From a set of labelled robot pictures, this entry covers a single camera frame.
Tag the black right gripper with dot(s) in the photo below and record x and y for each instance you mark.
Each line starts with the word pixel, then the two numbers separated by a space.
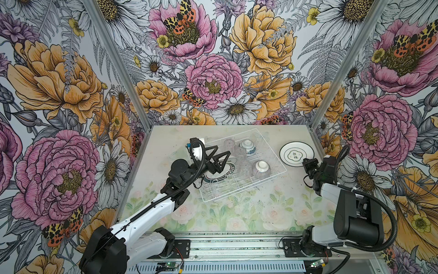
pixel 308 162

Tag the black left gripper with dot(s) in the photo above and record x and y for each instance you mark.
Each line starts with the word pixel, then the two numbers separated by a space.
pixel 219 166

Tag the plate green red band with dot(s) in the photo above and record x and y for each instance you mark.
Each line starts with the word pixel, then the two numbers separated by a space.
pixel 220 176

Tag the white plate green rim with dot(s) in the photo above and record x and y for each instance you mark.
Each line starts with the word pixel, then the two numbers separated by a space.
pixel 293 154

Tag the white wire dish rack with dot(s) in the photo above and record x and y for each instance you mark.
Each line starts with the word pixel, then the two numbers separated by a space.
pixel 251 163

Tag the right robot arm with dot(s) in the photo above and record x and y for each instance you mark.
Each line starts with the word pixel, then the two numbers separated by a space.
pixel 357 220

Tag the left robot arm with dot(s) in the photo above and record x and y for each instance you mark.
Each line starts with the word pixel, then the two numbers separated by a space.
pixel 116 249

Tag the clear glass far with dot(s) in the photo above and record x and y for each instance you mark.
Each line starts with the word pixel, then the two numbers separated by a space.
pixel 229 145

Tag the clear glass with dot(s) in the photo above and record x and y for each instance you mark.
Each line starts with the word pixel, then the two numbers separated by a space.
pixel 240 154
pixel 245 170
pixel 229 145

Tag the clear glass near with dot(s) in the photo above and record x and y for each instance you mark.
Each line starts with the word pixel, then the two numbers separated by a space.
pixel 240 154

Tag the white blue floral bowl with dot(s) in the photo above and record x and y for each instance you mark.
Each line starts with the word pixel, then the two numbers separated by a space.
pixel 249 146

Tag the striped brown white bowl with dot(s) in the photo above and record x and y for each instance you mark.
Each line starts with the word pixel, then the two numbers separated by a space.
pixel 261 170

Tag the green circuit board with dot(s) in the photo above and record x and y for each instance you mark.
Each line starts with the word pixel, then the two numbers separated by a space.
pixel 167 266

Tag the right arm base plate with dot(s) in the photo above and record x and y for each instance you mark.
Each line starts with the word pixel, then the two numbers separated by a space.
pixel 295 248

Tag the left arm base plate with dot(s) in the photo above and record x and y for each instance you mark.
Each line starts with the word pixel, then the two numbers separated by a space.
pixel 176 249

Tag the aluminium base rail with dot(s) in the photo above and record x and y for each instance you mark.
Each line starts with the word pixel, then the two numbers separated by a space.
pixel 239 253

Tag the left aluminium corner post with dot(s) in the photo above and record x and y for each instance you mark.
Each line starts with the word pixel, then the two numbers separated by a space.
pixel 106 38

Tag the aluminium corner post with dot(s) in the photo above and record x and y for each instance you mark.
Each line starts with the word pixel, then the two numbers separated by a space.
pixel 368 26
pixel 106 38

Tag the right aluminium corner post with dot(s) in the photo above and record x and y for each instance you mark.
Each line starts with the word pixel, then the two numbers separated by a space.
pixel 368 26

